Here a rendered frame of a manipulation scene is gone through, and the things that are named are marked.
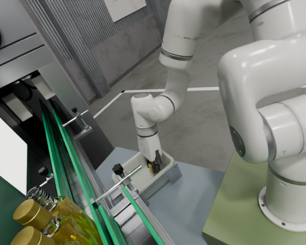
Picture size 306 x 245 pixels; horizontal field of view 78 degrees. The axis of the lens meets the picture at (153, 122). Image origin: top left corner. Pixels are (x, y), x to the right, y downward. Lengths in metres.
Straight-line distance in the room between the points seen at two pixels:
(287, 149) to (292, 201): 0.17
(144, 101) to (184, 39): 0.21
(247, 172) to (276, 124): 0.34
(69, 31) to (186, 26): 3.56
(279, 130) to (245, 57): 0.12
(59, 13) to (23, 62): 2.75
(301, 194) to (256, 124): 0.21
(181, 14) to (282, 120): 0.28
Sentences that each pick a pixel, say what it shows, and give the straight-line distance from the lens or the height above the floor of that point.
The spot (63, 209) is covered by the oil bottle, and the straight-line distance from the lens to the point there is 0.44.
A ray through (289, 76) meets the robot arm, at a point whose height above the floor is 1.18.
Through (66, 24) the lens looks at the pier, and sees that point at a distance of 3.96.
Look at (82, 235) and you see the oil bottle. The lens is 0.43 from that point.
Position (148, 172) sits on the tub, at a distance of 0.82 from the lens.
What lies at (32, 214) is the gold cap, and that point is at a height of 1.15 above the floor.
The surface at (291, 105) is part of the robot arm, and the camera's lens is 0.37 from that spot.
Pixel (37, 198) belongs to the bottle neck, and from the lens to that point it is 0.42.
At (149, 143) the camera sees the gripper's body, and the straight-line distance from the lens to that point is 0.63.
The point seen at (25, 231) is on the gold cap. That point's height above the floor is 1.16.
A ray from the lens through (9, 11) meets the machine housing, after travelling 1.28.
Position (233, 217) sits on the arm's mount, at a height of 0.83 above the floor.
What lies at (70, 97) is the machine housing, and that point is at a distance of 1.31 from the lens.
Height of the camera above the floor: 1.35
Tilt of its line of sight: 33 degrees down
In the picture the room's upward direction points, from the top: 25 degrees counter-clockwise
